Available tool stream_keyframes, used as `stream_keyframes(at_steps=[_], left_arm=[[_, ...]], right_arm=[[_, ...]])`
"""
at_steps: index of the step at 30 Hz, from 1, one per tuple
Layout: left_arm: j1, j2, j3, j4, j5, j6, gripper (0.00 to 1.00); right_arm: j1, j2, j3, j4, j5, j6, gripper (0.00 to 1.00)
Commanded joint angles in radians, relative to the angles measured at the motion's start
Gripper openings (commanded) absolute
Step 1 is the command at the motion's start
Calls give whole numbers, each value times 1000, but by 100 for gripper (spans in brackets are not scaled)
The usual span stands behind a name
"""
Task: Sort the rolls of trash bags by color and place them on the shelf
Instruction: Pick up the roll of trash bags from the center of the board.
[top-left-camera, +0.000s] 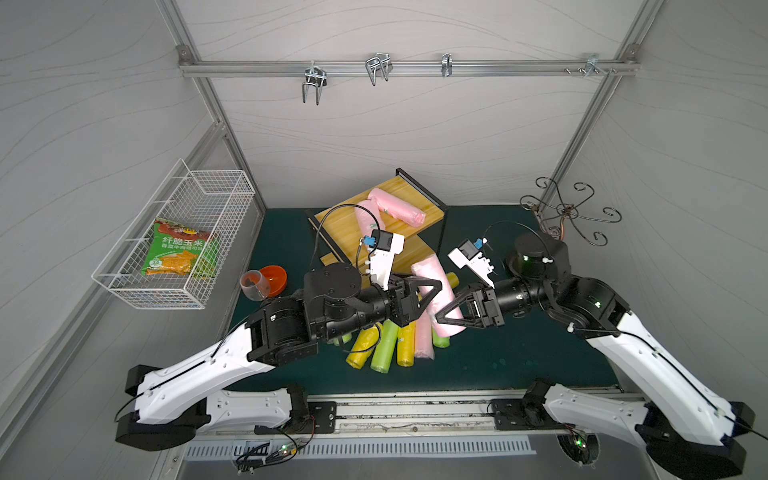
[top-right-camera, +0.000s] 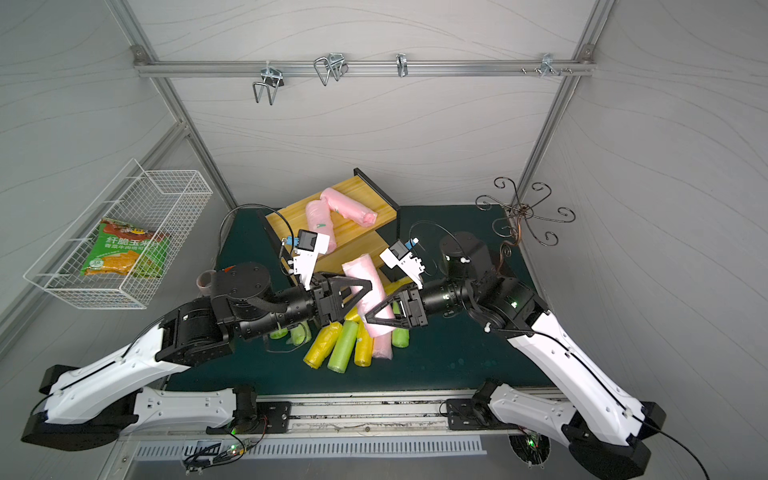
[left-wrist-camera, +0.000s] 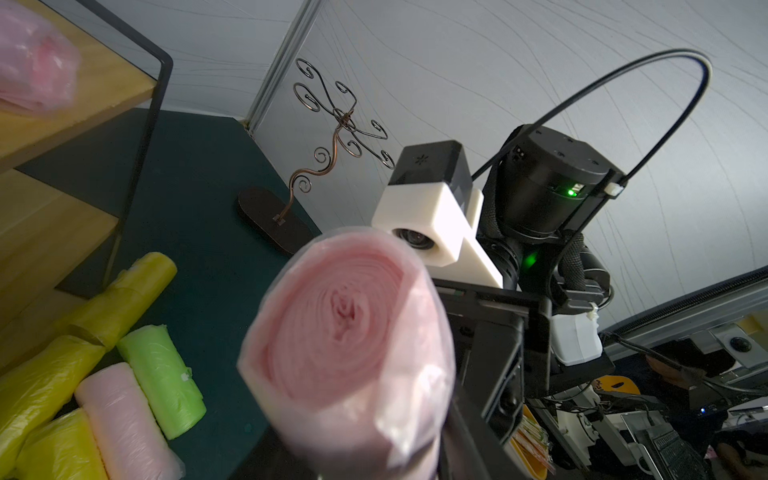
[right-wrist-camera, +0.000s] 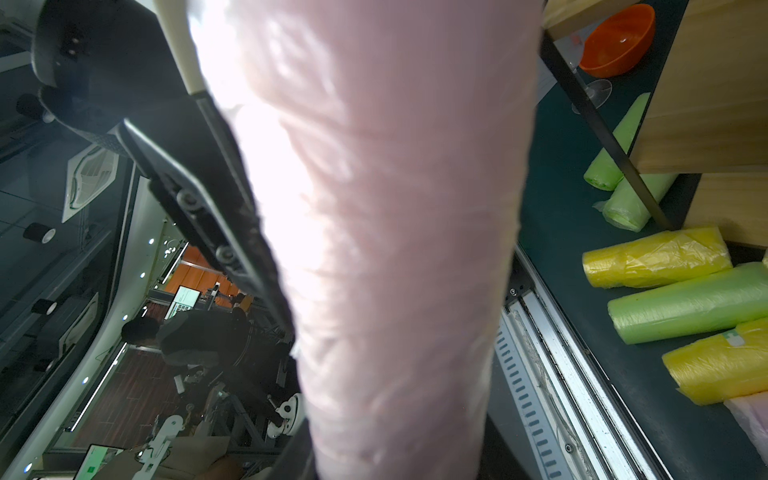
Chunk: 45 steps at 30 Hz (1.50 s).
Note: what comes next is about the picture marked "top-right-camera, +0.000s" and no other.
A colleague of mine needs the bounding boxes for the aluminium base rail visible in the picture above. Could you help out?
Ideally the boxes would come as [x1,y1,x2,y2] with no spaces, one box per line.
[119,386,614,442]

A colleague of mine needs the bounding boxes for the pink roll front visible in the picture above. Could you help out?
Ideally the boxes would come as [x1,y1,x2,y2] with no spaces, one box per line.
[372,332,393,360]

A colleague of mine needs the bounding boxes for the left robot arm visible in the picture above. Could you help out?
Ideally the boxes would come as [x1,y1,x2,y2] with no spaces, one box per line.
[21,262,372,451]

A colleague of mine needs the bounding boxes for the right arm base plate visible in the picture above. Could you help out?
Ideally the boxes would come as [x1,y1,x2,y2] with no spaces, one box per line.
[440,398,499,431]

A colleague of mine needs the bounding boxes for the white wire basket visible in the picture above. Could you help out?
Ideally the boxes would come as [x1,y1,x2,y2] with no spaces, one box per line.
[23,159,212,310]

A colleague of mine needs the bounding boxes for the green roll front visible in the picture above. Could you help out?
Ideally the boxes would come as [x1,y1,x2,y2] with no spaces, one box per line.
[327,321,359,374]

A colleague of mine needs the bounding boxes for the aluminium top rail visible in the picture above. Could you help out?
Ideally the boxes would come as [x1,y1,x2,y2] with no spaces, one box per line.
[134,52,597,80]

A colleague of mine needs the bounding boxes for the yellow roll lying diagonal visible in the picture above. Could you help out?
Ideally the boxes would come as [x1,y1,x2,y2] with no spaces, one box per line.
[344,307,361,322]

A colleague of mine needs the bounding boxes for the yellow roll front left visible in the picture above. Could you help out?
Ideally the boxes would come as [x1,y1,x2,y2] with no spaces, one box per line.
[303,322,343,369]

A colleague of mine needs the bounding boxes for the metal hook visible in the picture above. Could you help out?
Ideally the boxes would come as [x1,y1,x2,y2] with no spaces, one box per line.
[252,65,285,105]
[395,53,408,78]
[313,52,349,86]
[520,53,573,78]

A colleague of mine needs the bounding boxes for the yellow roll front middle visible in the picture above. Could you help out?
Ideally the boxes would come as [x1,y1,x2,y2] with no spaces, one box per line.
[354,322,374,368]

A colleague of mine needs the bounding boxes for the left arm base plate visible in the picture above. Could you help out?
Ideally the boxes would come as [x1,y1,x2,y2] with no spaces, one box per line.
[205,401,292,436]

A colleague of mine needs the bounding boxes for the yellow roll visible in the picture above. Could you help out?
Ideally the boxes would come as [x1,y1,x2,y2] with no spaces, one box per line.
[303,322,343,369]
[384,277,413,296]
[354,322,374,368]

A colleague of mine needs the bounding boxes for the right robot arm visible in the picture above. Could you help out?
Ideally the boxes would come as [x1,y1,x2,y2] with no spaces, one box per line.
[363,232,666,479]

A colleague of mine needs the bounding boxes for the yellow roll upper right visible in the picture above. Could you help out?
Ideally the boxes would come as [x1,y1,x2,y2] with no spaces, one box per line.
[384,277,413,296]

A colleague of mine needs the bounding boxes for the green roll beside shelf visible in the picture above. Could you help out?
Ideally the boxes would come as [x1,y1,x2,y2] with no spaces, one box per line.
[290,321,312,347]

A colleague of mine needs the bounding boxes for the copper wire jewelry stand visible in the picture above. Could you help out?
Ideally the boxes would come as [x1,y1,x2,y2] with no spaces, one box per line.
[474,176,576,262]

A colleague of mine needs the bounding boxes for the green roll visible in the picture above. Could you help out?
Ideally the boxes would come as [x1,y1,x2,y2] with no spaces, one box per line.
[391,328,410,349]
[327,321,359,374]
[290,321,312,347]
[269,328,289,340]

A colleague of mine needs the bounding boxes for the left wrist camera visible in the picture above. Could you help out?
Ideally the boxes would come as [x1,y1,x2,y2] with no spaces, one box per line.
[283,230,330,291]

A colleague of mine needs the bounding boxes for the clear plastic goblet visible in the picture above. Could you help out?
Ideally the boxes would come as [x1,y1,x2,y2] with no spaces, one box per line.
[196,270,216,296]

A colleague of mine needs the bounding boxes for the green snack bag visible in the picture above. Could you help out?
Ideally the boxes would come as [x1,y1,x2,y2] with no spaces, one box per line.
[81,218,171,278]

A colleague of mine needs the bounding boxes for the pink roll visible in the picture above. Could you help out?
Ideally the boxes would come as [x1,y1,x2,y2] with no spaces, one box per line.
[320,188,377,228]
[372,332,393,360]
[342,254,394,338]
[305,199,337,254]

